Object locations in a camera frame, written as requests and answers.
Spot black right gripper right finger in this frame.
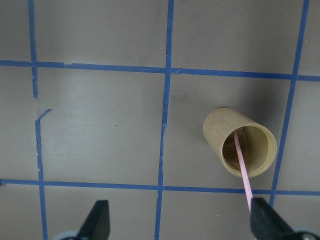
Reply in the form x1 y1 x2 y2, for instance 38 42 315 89
250 197 306 240

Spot bamboo cylinder holder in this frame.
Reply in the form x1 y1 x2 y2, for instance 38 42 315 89
202 108 277 178

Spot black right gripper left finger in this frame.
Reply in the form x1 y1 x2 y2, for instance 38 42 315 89
75 200 111 240

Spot pink chopstick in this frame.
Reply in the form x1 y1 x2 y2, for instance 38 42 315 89
233 130 253 212

